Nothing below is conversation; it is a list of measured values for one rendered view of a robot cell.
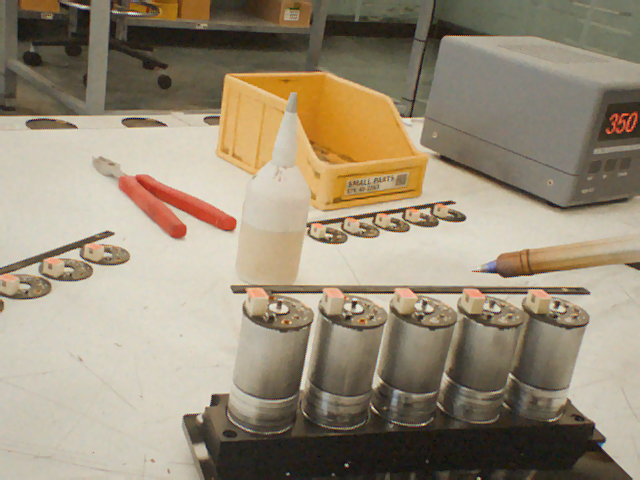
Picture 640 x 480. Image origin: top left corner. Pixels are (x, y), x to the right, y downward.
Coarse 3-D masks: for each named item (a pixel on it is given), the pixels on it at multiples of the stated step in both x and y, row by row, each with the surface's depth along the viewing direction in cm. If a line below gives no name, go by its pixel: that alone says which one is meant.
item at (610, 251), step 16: (592, 240) 29; (608, 240) 29; (624, 240) 28; (512, 256) 30; (528, 256) 29; (544, 256) 29; (560, 256) 29; (576, 256) 29; (592, 256) 29; (608, 256) 28; (624, 256) 28; (512, 272) 30; (528, 272) 30; (544, 272) 29
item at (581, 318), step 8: (560, 304) 37; (568, 304) 37; (528, 312) 36; (552, 312) 36; (568, 312) 37; (576, 312) 37; (584, 312) 37; (544, 320) 36; (552, 320) 36; (560, 320) 36; (576, 320) 36; (584, 320) 36
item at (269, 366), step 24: (288, 312) 33; (240, 336) 33; (264, 336) 32; (288, 336) 32; (240, 360) 33; (264, 360) 32; (288, 360) 32; (240, 384) 33; (264, 384) 32; (288, 384) 33; (240, 408) 33; (264, 408) 33; (288, 408) 33; (264, 432) 33
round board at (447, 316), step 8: (424, 296) 36; (432, 304) 35; (440, 304) 35; (392, 312) 34; (416, 312) 34; (440, 312) 35; (448, 312) 35; (456, 312) 35; (408, 320) 34; (416, 320) 34; (424, 320) 34; (440, 320) 34; (448, 320) 34; (456, 320) 34
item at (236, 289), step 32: (288, 288) 35; (320, 288) 35; (352, 288) 35; (384, 288) 36; (416, 288) 36; (448, 288) 37; (480, 288) 38; (512, 288) 38; (544, 288) 39; (576, 288) 39
